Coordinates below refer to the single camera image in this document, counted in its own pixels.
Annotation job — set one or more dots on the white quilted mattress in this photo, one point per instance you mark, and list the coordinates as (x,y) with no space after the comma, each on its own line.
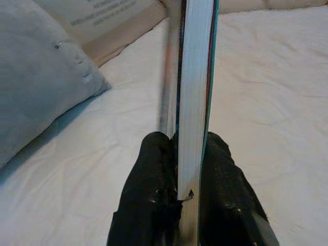
(269,102)

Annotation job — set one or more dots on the printed floral headboard cushion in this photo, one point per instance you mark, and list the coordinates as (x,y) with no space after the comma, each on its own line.
(107,20)

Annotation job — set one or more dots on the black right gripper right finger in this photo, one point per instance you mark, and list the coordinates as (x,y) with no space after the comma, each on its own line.
(225,205)

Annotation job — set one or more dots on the teal covered book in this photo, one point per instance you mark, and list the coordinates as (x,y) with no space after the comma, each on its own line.
(194,77)

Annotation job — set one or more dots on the grey little bear pillow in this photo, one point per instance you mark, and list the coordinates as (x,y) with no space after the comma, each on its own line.
(38,77)

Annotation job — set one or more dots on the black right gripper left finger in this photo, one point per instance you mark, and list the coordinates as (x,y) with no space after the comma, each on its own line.
(148,200)

